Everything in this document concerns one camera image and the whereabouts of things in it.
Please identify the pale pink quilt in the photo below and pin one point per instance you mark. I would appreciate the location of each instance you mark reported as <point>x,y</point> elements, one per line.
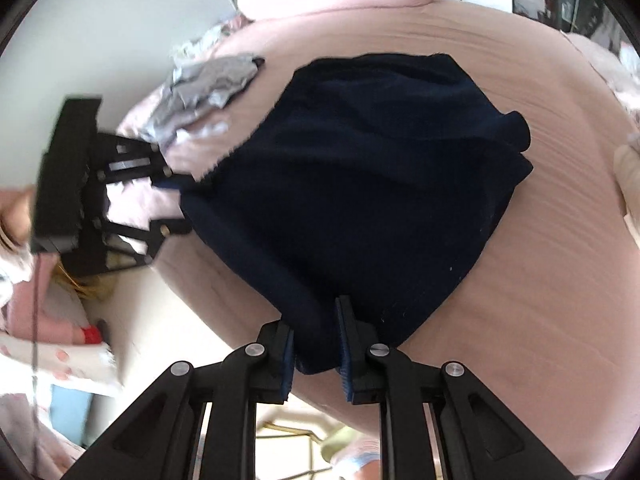
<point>605,70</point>

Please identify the navy pants with white stripes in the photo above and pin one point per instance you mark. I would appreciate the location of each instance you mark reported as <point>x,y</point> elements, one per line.
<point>350,185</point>

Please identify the pale blue white shirt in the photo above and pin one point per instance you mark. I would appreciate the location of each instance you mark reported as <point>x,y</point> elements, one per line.
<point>215,80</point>

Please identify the pale green slipper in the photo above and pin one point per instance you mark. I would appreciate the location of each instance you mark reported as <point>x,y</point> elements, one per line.
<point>337,445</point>

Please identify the bed with pink sheet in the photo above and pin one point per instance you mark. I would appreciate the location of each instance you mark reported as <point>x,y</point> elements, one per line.
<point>525,285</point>

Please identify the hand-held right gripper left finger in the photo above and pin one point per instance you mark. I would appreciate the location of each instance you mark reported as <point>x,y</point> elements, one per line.
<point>286,365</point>

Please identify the pile of light clothes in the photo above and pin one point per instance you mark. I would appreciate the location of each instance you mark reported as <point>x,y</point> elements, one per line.
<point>215,35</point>

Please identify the pink fleece cloth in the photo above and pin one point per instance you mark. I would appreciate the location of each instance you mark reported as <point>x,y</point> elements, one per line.
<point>45,325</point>

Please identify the crumpled white garment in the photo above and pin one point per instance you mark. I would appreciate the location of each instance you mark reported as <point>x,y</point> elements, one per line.
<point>627,175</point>

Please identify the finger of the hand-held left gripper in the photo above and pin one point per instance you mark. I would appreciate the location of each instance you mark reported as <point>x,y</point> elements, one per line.
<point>150,165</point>
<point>165,225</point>

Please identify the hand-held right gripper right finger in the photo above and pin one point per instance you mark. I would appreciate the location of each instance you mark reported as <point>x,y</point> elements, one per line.
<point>345,350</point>

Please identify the person's left forearm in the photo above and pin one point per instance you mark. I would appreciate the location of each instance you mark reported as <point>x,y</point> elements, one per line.
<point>14,210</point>

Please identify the white dotted cloth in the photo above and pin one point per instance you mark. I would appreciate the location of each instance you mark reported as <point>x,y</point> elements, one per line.
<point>65,360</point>

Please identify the red fabric item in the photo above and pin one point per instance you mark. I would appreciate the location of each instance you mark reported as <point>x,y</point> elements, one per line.
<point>90,335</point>

